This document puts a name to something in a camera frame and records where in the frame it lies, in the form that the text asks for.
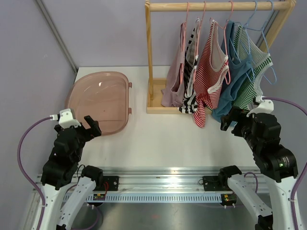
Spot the black white striped tank top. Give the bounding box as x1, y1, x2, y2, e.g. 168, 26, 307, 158
178, 18, 201, 114

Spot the red white striped tank top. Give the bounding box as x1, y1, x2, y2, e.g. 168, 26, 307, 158
193, 20, 229, 128

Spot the lilac tank top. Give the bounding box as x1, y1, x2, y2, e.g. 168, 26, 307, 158
161, 26, 185, 107

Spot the pink hanger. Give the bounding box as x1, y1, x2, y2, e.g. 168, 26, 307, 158
217, 0, 234, 85
180, 2, 190, 57
195, 1, 206, 58

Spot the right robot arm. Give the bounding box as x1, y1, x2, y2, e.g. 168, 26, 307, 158
217, 107, 305, 230

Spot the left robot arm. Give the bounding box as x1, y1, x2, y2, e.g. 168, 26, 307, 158
17, 111, 104, 230

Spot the blue tank top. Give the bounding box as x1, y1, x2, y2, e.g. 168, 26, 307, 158
212, 21, 252, 122

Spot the green white striped tank top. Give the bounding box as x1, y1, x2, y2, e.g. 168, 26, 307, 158
233, 25, 273, 110

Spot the blue hanger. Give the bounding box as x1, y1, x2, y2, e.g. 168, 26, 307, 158
243, 0, 278, 85
234, 0, 259, 84

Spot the pink plastic basin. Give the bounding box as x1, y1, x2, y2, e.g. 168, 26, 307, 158
65, 71, 132, 136

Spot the wooden clothes rack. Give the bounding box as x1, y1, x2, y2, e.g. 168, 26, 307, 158
144, 0, 296, 115

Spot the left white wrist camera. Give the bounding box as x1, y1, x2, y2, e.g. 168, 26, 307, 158
49, 108, 81, 129

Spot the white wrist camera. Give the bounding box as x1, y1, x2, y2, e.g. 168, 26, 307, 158
247, 95, 274, 117
49, 108, 81, 129

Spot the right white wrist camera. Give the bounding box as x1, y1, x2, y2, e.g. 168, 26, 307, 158
247, 95, 274, 117

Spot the aluminium mounting rail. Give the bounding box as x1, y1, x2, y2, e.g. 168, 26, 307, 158
32, 166, 295, 195

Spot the white slotted cable duct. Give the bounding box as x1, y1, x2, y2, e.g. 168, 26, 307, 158
86, 193, 222, 203

